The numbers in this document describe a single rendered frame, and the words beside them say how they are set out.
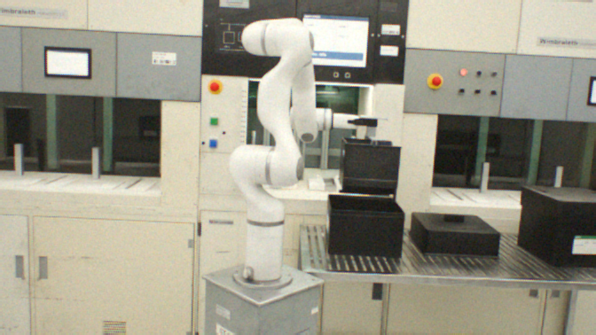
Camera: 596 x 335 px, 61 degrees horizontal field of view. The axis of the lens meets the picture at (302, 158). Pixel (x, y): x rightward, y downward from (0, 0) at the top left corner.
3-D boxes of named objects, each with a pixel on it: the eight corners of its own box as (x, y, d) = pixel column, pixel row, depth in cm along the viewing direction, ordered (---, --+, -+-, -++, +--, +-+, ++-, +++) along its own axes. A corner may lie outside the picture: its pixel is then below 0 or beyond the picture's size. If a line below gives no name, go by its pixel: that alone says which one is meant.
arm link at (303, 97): (310, 75, 170) (320, 144, 190) (311, 50, 182) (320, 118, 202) (284, 78, 171) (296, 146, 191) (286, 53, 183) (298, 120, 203)
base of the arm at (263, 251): (261, 294, 151) (263, 233, 148) (221, 276, 163) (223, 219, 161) (304, 279, 164) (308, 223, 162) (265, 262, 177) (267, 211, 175)
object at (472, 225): (423, 255, 194) (427, 222, 192) (407, 233, 223) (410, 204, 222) (500, 259, 194) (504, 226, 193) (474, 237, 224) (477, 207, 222)
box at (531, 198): (552, 268, 188) (560, 200, 184) (513, 244, 216) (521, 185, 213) (624, 268, 191) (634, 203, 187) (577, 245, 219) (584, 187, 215)
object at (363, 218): (325, 233, 217) (327, 193, 215) (389, 237, 217) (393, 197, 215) (327, 254, 190) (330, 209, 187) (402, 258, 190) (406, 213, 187)
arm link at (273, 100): (258, 182, 166) (306, 187, 161) (244, 183, 155) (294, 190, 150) (271, 27, 165) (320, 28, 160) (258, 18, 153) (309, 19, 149)
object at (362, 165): (337, 189, 212) (343, 113, 208) (386, 192, 212) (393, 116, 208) (341, 202, 188) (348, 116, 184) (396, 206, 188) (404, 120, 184)
